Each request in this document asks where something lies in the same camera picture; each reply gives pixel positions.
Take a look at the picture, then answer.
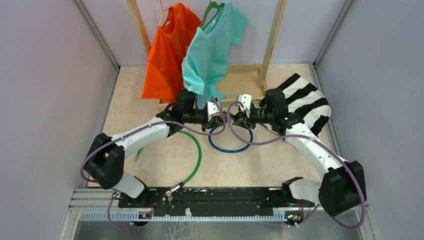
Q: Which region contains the blue cable lock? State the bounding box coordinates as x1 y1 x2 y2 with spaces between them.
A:
208 126 254 154

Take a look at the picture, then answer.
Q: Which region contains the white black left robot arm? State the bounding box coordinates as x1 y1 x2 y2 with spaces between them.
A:
80 89 224 207

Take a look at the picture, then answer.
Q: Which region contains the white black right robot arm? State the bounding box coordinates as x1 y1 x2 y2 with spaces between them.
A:
230 88 367 217

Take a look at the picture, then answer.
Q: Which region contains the wooden clothes rack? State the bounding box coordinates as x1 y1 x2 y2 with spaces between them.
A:
126 0 288 107

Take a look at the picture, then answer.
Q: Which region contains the teal t-shirt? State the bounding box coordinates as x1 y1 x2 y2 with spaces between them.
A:
181 1 249 109

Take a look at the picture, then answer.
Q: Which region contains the black white striped cloth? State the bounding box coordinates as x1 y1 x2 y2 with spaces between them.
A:
260 73 332 138

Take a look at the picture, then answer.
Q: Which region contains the orange t-shirt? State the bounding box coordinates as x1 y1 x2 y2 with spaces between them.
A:
141 2 201 103

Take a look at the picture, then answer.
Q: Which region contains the green clothes hanger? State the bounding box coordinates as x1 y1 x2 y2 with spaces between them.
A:
200 0 225 29

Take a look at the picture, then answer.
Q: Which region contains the pink clothes hanger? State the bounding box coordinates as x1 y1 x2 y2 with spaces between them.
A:
158 0 172 27

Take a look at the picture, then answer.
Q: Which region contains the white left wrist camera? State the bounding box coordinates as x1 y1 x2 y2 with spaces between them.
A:
206 101 222 119

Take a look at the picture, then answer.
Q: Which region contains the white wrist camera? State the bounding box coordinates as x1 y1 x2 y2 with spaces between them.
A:
236 94 252 114
206 101 222 119

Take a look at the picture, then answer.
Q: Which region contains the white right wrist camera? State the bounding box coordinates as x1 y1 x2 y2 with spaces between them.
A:
236 94 252 114

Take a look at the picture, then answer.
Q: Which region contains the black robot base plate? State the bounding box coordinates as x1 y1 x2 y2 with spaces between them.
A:
118 187 314 217

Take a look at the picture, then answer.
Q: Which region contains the white slotted cable duct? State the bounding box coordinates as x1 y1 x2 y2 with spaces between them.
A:
80 209 301 222

